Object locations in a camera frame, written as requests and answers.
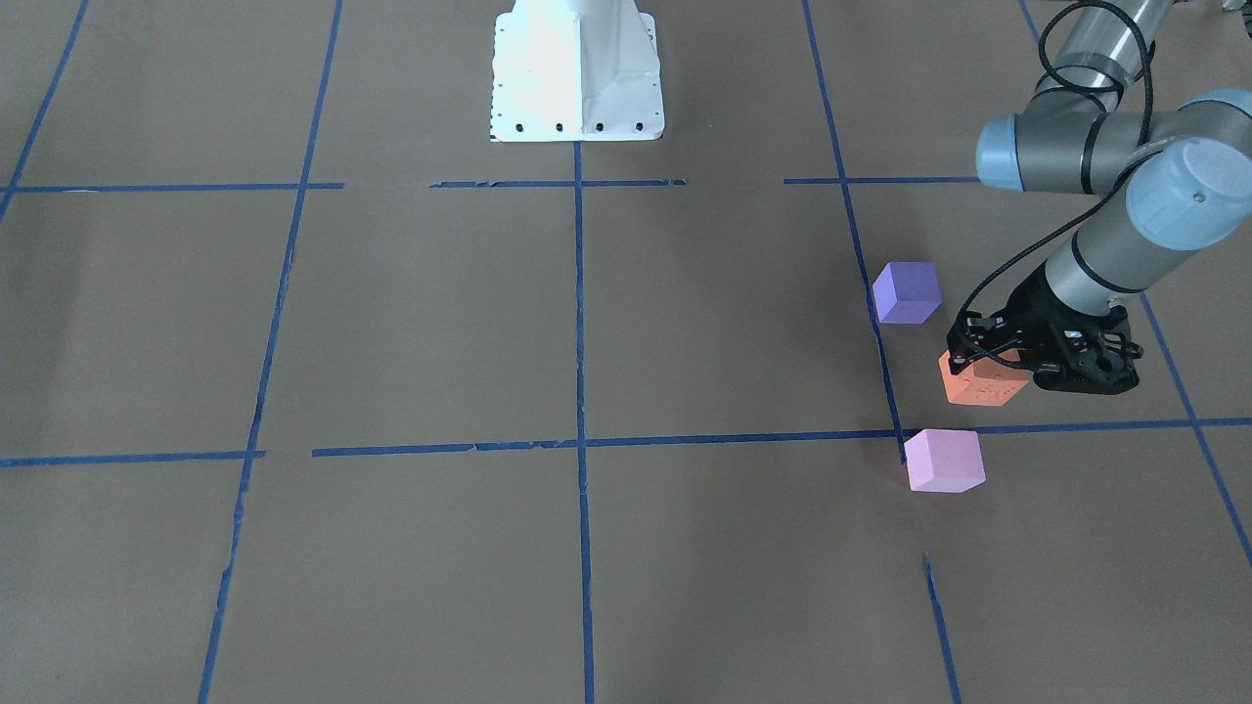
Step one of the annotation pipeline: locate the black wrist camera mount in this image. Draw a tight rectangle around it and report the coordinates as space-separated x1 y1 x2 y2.
1032 306 1143 395

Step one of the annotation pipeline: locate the light pink foam cube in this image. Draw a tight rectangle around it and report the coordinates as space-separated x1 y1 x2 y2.
904 428 987 494

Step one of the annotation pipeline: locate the dark purple foam cube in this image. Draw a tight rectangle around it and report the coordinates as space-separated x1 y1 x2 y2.
871 261 943 324

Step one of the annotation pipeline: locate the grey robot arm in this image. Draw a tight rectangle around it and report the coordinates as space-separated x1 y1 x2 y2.
947 1 1249 395

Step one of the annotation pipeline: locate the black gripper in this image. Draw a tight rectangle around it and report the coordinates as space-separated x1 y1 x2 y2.
945 264 1072 377

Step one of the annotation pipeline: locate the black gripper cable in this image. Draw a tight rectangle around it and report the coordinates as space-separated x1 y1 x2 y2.
959 0 1159 338

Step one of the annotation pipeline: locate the orange foam cube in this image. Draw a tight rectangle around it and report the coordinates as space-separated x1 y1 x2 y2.
938 351 1033 407

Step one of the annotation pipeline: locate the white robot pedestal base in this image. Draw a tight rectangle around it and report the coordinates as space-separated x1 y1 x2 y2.
490 1 666 143

